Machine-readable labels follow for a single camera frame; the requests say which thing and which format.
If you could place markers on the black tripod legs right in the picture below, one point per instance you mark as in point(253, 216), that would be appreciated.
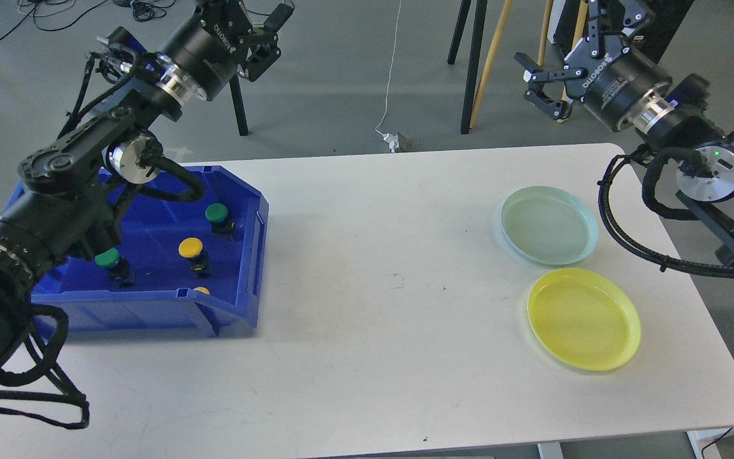
point(473, 67)

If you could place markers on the light green plate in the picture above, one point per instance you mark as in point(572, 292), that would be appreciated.
point(548, 226)

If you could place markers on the yellow plate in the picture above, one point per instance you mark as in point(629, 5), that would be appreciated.
point(583, 320)

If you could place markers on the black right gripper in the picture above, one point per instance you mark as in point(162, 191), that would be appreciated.
point(614, 77)

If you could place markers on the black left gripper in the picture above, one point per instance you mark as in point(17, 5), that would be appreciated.
point(208, 45)

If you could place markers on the black tripod left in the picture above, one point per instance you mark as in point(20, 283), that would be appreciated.
point(234, 85)

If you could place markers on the wooden easel legs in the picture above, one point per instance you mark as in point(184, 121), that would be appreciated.
point(494, 57)

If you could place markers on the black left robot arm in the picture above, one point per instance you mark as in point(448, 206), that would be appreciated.
point(78, 189)

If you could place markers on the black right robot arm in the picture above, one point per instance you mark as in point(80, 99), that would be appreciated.
point(688, 161)

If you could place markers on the blue plastic bin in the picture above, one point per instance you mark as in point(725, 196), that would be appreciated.
point(162, 296)

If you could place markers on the green push button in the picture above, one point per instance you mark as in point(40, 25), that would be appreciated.
point(119, 269)
point(222, 223)

